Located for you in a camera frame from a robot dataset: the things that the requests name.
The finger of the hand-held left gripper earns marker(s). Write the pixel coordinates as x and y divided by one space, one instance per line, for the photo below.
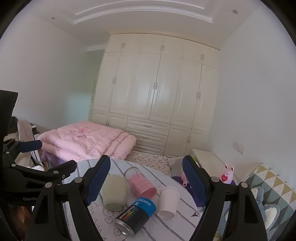
31 145
57 172

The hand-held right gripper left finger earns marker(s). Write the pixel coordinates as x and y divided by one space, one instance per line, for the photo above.
98 183

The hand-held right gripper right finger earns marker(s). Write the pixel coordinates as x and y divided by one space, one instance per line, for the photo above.
194 182

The frosted cream plastic cup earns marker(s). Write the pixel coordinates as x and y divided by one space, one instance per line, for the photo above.
115 194

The white paper cup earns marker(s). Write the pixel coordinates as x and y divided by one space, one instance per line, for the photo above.
168 202

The pink sleeved glass cup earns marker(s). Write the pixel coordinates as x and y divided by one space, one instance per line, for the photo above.
140 183

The purple bed sheet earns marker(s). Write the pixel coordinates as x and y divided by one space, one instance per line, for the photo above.
52 158

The pile of clothes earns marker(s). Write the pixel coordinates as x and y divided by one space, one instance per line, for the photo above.
22 129

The grey cloth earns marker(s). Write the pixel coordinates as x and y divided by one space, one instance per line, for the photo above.
178 167

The white bedside table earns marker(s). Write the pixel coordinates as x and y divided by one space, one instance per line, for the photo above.
215 162

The pink bunny toy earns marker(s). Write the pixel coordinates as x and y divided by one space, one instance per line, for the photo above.
227 175

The folded pink quilt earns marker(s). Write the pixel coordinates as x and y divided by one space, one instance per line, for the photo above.
87 140

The heart print bed sheet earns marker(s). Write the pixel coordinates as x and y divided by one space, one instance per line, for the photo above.
150 160

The black and blue can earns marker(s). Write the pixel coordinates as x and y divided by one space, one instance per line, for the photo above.
137 215

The cream built-in wardrobe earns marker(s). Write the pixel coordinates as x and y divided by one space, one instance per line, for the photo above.
157 92

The white wall socket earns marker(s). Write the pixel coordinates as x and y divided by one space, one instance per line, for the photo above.
238 147

